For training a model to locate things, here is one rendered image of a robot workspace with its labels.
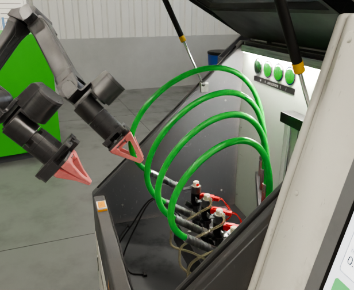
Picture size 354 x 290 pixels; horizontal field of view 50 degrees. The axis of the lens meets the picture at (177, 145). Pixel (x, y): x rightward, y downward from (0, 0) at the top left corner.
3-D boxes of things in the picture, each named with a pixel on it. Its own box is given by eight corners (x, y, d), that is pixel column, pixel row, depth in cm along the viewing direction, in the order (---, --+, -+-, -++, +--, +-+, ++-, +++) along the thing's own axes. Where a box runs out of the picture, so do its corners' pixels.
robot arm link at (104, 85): (80, 103, 102) (58, 87, 95) (110, 73, 102) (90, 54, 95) (100, 129, 96) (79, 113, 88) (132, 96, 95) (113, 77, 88)
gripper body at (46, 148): (73, 148, 76) (42, 123, 74) (41, 182, 78) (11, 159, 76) (79, 137, 82) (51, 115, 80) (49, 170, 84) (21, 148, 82)
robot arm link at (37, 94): (-9, 101, 81) (-31, 106, 72) (25, 61, 79) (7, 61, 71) (35, 140, 83) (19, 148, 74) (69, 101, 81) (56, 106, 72)
